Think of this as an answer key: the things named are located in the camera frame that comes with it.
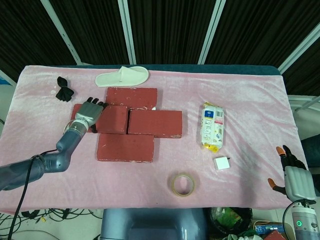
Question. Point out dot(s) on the black tied cloth bundle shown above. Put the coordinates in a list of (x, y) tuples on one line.
[(64, 91)]

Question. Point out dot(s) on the white metal rack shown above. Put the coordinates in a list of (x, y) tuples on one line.
[(305, 102)]

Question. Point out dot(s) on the pink velvet table cloth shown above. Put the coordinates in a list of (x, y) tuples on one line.
[(237, 100)]

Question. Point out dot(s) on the white slipper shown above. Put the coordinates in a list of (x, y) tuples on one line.
[(122, 76)]

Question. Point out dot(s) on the dark blue chair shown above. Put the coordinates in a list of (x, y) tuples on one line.
[(311, 152)]

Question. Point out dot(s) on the white charger plug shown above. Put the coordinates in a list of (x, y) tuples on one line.
[(222, 163)]

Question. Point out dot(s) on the red brick with white chips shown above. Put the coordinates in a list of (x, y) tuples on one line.
[(131, 97)]

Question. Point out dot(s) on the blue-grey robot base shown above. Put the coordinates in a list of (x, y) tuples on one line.
[(152, 225)]

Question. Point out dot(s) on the blue printed box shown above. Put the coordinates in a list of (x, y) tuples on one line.
[(268, 228)]

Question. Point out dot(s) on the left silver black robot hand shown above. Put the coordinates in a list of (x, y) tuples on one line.
[(90, 112)]

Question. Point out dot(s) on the clear tape roll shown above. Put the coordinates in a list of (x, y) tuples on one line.
[(175, 186)]

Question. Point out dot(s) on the white partition post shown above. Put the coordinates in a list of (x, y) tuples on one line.
[(300, 45), (62, 31), (212, 31), (127, 31)]

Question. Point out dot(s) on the white yellow wet wipes pack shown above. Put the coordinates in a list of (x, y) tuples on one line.
[(212, 125)]

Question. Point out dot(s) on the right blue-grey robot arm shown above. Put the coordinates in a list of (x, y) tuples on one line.
[(305, 222)]

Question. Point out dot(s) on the black trash bin with bag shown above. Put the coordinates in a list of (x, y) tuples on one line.
[(231, 220)]

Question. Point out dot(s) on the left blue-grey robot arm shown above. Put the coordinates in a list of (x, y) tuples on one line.
[(62, 150)]

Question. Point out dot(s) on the blue white sign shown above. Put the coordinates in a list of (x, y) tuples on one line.
[(5, 80)]

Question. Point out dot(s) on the red box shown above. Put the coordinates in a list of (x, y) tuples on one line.
[(275, 236)]

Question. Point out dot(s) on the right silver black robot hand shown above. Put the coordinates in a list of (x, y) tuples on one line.
[(300, 183)]

